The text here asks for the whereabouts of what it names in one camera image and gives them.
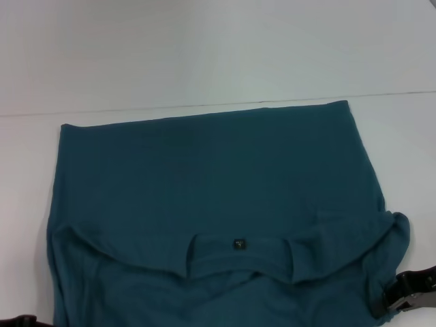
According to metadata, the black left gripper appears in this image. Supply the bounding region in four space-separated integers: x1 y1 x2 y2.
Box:
0 314 38 327

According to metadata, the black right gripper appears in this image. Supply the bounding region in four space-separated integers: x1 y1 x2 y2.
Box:
372 266 436 320

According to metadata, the teal t-shirt with pink print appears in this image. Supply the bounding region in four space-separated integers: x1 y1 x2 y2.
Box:
47 99 411 327

